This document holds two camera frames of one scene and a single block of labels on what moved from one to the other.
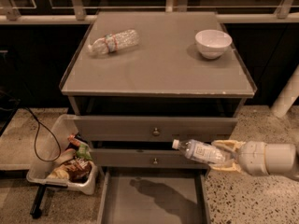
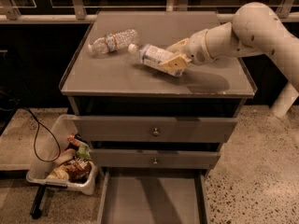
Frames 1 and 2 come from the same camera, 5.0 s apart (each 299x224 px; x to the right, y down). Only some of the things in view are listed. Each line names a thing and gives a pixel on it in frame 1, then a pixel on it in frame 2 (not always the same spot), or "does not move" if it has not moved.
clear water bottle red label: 115,41 does not move
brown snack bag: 75,170 does not move
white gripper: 252,158 to 196,48
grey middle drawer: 146,159 does not move
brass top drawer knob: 156,132 does not move
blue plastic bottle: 204,151 to 152,57
